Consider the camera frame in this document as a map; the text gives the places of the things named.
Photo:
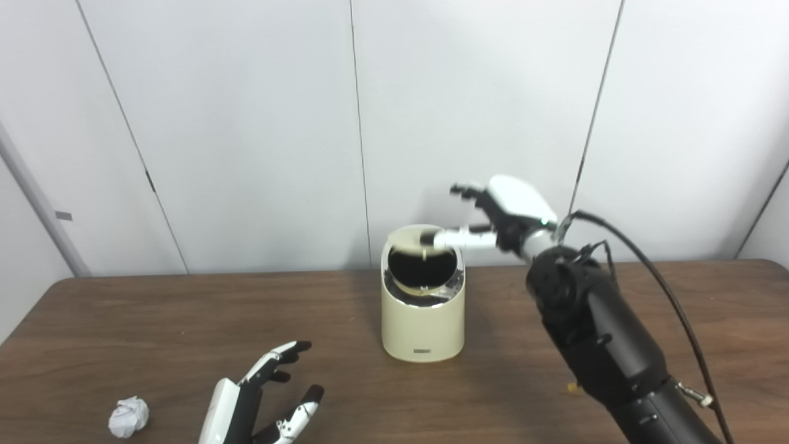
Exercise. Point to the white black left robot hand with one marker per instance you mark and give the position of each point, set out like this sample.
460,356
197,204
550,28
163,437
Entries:
237,413

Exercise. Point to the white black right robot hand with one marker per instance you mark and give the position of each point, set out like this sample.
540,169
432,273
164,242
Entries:
518,203

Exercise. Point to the white paper ball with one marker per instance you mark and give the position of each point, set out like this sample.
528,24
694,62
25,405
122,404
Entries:
129,417

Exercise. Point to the cream round bin lid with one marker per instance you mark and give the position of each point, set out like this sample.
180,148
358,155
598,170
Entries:
407,239

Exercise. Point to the cream-colored round bin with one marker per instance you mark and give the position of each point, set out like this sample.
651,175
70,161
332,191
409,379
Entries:
422,327

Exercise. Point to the black bin liner bag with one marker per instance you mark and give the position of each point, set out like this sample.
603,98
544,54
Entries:
453,287

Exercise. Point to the grey wall corner strip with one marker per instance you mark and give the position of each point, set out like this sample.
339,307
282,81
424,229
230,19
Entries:
68,243

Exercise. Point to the black wall seam clip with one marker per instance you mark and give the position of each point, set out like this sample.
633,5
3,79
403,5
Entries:
150,180

